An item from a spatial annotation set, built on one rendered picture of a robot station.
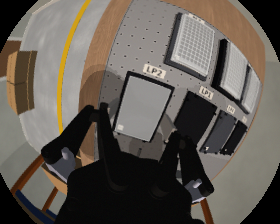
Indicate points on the grey control panel with coloured keys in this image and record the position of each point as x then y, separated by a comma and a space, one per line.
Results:
178, 172

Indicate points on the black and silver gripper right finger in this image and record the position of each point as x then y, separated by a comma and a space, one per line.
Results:
194, 178

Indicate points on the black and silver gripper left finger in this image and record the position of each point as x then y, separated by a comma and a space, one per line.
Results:
59, 154

